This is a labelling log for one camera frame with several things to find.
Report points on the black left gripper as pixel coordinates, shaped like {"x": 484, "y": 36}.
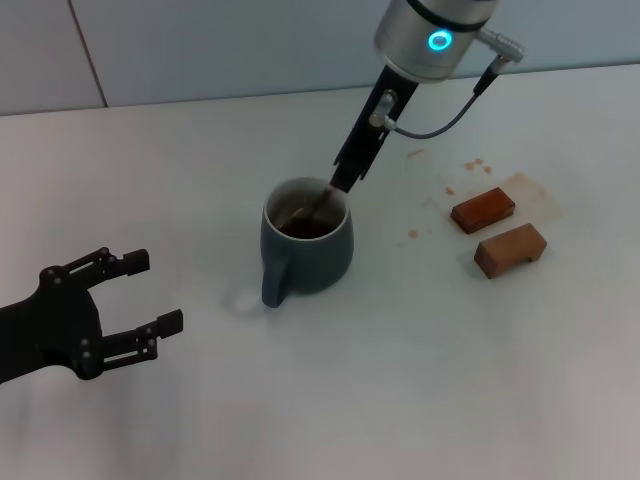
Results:
{"x": 55, "y": 320}

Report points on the light notched wooden block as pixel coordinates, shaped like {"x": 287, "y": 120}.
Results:
{"x": 507, "y": 250}

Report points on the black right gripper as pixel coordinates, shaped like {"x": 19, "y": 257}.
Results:
{"x": 372, "y": 125}

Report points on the dark brown coffee liquid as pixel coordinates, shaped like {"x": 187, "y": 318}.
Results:
{"x": 312, "y": 231}

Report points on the reddish flat wooden block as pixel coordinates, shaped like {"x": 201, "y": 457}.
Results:
{"x": 482, "y": 210}

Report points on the grey ceramic cup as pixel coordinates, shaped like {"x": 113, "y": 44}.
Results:
{"x": 310, "y": 260}

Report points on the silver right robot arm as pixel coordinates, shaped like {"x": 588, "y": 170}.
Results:
{"x": 425, "y": 25}

